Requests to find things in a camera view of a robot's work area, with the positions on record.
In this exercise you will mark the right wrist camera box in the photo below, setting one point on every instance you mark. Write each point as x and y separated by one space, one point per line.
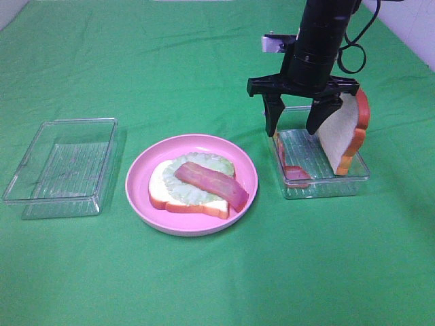
278 43

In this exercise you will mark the left clear plastic tray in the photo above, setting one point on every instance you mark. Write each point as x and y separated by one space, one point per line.
66 169

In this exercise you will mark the right clear plastic tray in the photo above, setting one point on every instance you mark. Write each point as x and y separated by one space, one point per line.
305 150

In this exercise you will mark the toy bacon strip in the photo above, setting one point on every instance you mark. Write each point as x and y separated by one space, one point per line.
213 182
292 173

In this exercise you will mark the pink round plate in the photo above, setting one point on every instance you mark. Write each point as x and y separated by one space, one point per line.
187 224

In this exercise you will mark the toy lettuce leaf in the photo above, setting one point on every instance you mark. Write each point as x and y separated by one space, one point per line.
189 194

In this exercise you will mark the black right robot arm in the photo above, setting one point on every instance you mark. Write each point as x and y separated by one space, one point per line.
323 27

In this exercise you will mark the toy bread slice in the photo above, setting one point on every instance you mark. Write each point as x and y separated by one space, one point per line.
343 133
160 197

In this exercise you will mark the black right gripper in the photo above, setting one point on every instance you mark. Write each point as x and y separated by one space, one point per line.
304 77

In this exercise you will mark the clear plastic tray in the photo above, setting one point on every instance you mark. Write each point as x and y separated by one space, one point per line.
305 150
66 169

